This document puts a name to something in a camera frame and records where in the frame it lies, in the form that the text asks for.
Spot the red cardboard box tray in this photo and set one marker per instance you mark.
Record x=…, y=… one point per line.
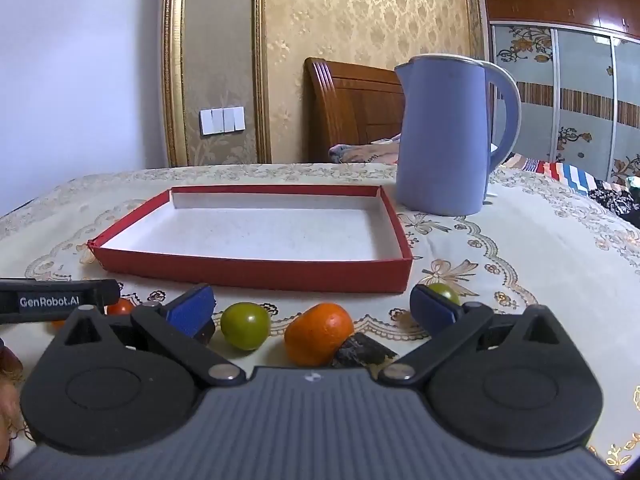
x=250, y=230

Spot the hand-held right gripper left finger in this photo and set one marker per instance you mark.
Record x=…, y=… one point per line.
x=192, y=312

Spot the white light switch panel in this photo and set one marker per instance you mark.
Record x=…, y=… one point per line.
x=222, y=120

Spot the red cherry tomato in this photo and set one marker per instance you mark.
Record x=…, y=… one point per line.
x=120, y=306

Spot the wardrobe with floral sliding doors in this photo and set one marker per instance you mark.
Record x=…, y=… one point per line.
x=575, y=85

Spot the gold wall panel frame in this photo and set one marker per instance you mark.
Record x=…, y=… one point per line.
x=172, y=60

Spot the black floral cloth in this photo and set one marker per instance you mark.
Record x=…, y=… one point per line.
x=617, y=200

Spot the sugarcane piece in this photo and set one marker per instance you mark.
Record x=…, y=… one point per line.
x=362, y=352

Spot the wooden bed headboard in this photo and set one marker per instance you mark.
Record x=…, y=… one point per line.
x=355, y=105

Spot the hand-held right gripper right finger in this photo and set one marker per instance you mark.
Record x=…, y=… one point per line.
x=432, y=310

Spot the blue electric kettle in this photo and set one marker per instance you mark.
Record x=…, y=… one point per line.
x=442, y=135

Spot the green tomato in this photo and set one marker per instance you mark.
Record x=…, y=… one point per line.
x=446, y=291
x=245, y=326

